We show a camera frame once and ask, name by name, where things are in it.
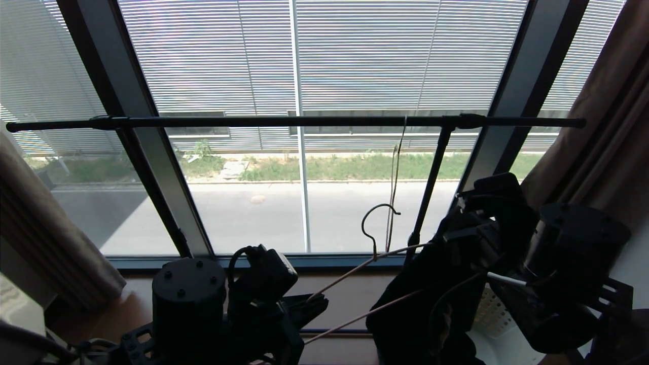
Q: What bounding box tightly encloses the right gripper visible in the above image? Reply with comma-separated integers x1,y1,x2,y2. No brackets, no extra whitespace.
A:
435,203,509,272

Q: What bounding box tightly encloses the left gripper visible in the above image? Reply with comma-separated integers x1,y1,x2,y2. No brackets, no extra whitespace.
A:
228,298,306,365

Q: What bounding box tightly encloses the black garment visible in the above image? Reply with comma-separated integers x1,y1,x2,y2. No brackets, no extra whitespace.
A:
366,242,490,365

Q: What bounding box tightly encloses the pink clothes hanger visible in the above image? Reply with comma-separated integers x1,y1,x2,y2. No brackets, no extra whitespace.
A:
384,115,408,253
303,203,433,347

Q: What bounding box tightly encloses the white laundry basket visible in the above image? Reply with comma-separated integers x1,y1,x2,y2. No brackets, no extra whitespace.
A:
465,283,539,365

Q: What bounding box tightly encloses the black clothes rack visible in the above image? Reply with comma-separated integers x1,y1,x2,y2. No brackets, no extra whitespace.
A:
5,114,588,336

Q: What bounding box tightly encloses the window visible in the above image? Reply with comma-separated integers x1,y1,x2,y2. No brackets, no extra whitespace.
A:
0,0,627,270

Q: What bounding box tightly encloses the brown curtain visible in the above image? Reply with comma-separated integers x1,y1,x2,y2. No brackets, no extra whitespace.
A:
0,131,127,311
519,0,649,245

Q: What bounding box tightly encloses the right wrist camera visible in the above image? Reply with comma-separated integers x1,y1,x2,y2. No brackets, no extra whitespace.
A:
458,172,539,229

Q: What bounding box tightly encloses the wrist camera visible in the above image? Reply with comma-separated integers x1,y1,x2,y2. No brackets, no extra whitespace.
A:
458,172,539,229
231,245,299,306

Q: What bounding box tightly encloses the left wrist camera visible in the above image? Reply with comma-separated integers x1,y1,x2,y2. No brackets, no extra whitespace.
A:
231,245,299,306

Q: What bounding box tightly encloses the black cable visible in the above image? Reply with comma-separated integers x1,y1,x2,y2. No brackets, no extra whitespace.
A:
227,245,257,287
427,272,490,355

